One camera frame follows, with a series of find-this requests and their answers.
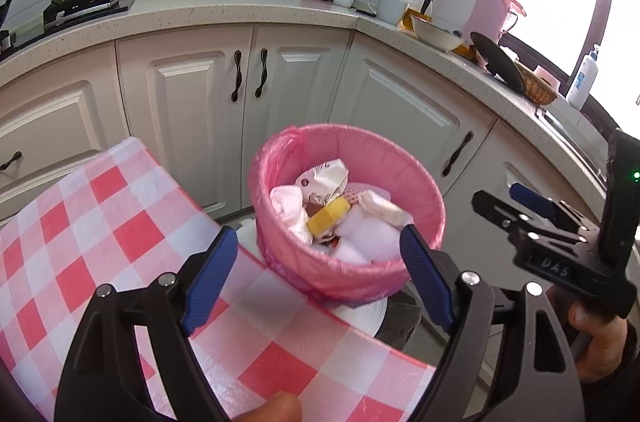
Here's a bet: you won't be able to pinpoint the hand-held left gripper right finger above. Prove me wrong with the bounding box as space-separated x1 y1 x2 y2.
399 223 586 422

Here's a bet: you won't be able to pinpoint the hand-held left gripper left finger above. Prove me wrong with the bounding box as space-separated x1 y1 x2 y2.
54 226 239 422

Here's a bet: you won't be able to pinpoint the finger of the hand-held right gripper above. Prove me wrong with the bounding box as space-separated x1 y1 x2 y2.
509 183 596 235
472 191 538 245

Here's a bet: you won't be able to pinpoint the pink lined trash bin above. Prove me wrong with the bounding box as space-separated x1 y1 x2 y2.
248 123 447 308

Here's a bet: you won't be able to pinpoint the plain paper cup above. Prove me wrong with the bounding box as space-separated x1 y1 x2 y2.
357 191 416 228

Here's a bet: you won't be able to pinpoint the yellow sponge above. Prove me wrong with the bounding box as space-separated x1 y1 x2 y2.
307 196 352 235

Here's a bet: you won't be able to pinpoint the printed paper cup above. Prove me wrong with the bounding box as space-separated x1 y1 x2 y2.
295 159 348 203

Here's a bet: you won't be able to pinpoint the person's right forearm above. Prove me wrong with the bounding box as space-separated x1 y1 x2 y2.
575 322 640 422

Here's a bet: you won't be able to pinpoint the person's right hand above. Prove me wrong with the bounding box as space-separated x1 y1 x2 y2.
547 287 631 383

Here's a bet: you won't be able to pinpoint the person's left hand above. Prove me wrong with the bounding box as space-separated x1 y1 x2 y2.
239 391 304 422

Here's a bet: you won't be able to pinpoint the steel sink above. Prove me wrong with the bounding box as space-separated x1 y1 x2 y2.
537 105 616 188

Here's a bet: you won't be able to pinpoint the red white checked tablecloth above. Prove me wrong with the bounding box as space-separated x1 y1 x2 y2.
0 137 438 422

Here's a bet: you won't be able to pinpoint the wicker basket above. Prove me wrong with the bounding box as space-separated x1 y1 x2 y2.
515 62 558 106

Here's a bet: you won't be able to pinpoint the white pump bottle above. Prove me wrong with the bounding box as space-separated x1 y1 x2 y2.
566 44 601 111

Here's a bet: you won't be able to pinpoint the round black plate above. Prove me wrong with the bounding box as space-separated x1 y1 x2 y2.
470 31 528 96

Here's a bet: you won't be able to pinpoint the white lower kitchen cabinets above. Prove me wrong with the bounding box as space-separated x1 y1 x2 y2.
0 25 616 303

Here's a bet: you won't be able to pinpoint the white bowl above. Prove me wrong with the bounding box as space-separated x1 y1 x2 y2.
410 15 465 52

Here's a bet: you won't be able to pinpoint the pink thermos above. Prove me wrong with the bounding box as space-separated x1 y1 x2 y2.
465 0 527 46

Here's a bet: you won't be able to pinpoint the white mug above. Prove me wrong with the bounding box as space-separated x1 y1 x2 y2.
368 0 410 26

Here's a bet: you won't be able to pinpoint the black gas stove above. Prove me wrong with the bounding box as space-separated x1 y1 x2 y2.
0 0 137 53

